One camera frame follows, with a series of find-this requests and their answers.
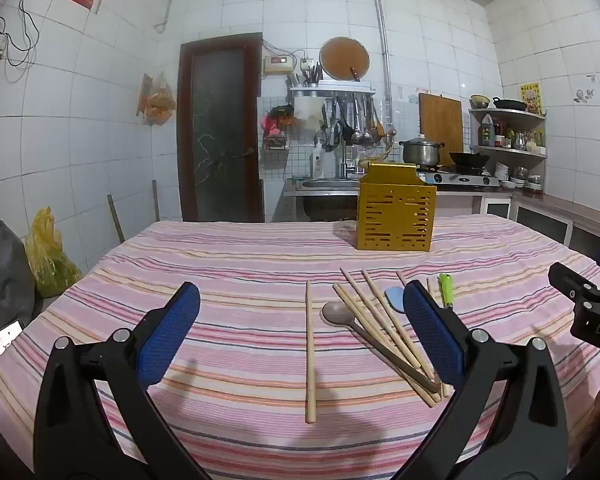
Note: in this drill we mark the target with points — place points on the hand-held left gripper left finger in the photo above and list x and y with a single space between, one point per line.
172 327

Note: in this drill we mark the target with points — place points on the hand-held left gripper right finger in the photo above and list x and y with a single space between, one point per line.
430 330

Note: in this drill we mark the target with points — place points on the yellow slotted utensil holder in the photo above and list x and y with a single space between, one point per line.
395 210

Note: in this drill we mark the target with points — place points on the light blue spoon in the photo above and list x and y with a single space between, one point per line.
394 299

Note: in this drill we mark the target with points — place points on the glass door cabinets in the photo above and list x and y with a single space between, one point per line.
545 222

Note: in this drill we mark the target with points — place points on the brown kitchen counter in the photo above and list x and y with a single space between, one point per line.
570 207

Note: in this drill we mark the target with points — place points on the pink striped tablecloth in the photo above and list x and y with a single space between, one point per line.
230 270

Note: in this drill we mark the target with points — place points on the stack of white bowls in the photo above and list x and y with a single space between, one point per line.
510 175

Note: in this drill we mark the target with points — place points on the wooden stick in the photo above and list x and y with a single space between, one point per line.
117 220
156 200

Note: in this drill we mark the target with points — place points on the steel gas stove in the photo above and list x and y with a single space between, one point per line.
470 179

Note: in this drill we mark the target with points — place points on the yellow plastic bag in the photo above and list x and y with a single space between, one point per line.
47 260

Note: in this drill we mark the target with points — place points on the row of condiment bottles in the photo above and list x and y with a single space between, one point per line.
522 139

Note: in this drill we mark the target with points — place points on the black wok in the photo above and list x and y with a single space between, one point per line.
469 160

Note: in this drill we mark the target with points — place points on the smartphone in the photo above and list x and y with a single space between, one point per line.
7 337

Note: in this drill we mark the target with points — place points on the large oil bottle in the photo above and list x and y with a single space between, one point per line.
487 132

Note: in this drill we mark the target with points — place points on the steel corner shelf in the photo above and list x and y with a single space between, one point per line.
510 115

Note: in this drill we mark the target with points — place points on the grey sack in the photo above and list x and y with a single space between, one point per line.
2 280

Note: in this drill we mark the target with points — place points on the steel sink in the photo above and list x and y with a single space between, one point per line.
330 184

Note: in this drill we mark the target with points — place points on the steel pot with lid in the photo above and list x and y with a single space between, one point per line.
420 152

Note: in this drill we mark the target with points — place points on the black pan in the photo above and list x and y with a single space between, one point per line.
510 104

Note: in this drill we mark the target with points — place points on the steel faucet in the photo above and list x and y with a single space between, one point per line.
341 155

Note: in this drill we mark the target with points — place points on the ceramic bowl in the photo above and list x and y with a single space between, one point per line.
480 101

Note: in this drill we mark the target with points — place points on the brown frosted glass door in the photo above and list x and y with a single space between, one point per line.
220 135

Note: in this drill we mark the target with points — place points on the white dish soap bottle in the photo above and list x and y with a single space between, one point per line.
317 162

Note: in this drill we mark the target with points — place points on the wooden cutting board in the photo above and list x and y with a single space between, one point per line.
440 120

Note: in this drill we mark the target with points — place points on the row of hanging kitchen ladles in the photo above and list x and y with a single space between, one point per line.
355 120

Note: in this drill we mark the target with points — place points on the orange hanging plastic bag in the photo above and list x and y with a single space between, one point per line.
157 102

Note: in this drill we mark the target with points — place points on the pink and red scrubber bundle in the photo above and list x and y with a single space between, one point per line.
277 120

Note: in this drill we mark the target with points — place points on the white hanging towel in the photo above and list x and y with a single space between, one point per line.
307 108

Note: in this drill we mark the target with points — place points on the steel cutlery cup with knives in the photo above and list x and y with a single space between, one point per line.
307 77

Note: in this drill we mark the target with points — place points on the white vertical pipe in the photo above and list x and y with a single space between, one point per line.
382 50

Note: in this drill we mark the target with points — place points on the white electric box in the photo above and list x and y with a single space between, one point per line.
279 64

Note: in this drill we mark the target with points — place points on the round wooden lid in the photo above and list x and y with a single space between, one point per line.
342 59

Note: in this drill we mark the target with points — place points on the wall stickers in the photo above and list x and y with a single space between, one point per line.
584 92

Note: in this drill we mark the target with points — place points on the yellow wall poster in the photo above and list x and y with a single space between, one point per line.
530 98

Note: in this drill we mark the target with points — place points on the wall soap dish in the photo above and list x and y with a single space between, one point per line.
276 143

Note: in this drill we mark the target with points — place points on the white wall rack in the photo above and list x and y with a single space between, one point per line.
330 90

